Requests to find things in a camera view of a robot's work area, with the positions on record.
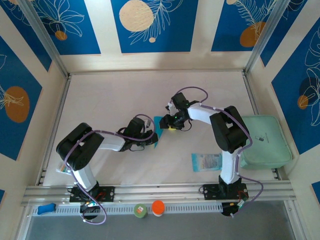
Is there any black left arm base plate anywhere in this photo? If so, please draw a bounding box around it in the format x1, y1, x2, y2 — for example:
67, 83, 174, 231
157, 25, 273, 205
69, 185, 116, 204

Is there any mint green zip case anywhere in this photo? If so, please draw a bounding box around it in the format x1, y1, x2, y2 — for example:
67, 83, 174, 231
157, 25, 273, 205
235, 114, 294, 171

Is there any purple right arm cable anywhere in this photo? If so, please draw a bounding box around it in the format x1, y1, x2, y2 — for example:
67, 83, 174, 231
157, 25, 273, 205
178, 86, 264, 219

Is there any aluminium frame post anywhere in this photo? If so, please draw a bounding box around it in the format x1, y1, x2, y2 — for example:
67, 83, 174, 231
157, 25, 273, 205
243, 0, 289, 76
18, 0, 71, 79

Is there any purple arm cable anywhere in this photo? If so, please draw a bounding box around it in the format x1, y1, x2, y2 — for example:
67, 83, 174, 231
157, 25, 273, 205
64, 113, 157, 225
178, 86, 264, 219

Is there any blue bone-shaped toy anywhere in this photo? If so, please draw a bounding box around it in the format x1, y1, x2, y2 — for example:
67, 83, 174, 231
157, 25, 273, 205
37, 203, 57, 216

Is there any grey slotted cable duct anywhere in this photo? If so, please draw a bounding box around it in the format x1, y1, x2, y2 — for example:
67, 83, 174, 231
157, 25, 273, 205
31, 202, 224, 217

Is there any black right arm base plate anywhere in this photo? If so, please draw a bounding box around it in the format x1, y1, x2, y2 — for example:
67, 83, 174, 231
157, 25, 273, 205
202, 182, 249, 201

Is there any orange lid jar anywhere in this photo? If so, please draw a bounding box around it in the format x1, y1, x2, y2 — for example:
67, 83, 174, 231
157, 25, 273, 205
151, 199, 166, 218

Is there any teal square paper sheet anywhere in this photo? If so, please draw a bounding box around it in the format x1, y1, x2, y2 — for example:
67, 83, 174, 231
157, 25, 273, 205
152, 115, 168, 150

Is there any green lid jar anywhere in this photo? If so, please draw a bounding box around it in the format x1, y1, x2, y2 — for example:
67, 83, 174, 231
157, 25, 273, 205
133, 202, 149, 219

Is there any aluminium mounting rail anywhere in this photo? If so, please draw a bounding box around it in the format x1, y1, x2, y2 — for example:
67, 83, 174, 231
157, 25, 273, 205
20, 180, 295, 207

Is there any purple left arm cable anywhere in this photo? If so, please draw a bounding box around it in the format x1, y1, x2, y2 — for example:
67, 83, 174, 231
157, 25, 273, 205
64, 113, 157, 225

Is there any blue wet wipes packet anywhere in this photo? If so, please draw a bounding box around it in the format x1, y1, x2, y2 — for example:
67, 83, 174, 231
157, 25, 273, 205
191, 152, 223, 173

